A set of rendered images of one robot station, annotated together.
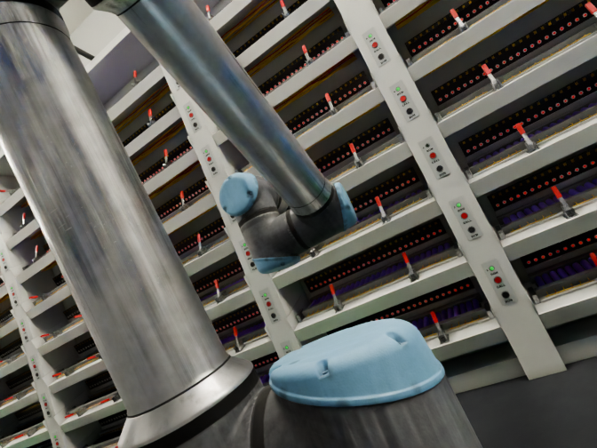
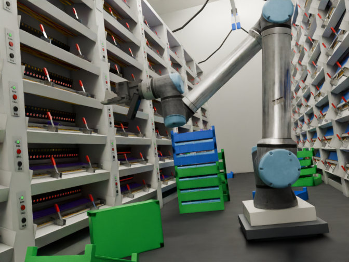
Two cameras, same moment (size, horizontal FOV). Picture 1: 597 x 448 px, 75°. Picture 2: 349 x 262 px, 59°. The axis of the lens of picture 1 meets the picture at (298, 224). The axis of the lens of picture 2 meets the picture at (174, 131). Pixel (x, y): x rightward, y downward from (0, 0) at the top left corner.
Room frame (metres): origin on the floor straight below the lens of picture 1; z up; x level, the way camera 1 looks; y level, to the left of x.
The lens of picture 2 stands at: (0.99, 1.35, 0.38)
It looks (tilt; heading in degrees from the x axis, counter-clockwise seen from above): 5 degrees up; 262
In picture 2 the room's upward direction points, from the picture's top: 7 degrees counter-clockwise
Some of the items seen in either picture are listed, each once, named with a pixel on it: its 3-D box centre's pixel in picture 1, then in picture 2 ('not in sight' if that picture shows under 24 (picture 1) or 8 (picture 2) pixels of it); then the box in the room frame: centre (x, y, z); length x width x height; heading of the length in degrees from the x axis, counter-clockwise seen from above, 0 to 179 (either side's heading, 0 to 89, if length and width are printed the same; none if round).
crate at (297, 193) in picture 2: not in sight; (279, 195); (0.04, -0.70, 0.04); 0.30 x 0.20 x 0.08; 126
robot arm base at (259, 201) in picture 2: not in sight; (273, 193); (0.39, 0.00, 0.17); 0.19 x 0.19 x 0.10
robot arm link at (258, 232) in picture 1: (273, 240); (173, 112); (0.81, 0.06, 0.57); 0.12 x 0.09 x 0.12; 73
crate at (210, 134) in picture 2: not in sight; (193, 134); (0.56, -0.81, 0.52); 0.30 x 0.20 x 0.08; 165
